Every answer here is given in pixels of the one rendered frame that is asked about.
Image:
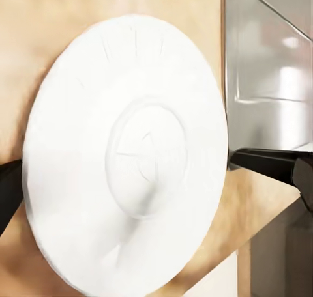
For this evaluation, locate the drop in sink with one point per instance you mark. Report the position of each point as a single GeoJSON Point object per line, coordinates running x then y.
{"type": "Point", "coordinates": [267, 74]}

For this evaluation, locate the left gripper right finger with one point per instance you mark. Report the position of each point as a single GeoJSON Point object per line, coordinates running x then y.
{"type": "Point", "coordinates": [303, 178]}

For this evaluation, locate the cabinet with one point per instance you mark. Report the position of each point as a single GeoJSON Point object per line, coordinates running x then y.
{"type": "Point", "coordinates": [281, 255]}

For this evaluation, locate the countertop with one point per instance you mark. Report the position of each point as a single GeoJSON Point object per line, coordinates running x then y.
{"type": "Point", "coordinates": [33, 34]}

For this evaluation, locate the saucer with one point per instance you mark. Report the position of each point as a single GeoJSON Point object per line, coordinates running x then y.
{"type": "Point", "coordinates": [124, 159]}

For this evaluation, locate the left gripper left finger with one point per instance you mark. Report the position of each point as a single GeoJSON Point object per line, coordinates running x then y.
{"type": "Point", "coordinates": [11, 192]}

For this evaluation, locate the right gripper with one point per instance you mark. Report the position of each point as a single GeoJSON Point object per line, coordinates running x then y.
{"type": "Point", "coordinates": [274, 163]}

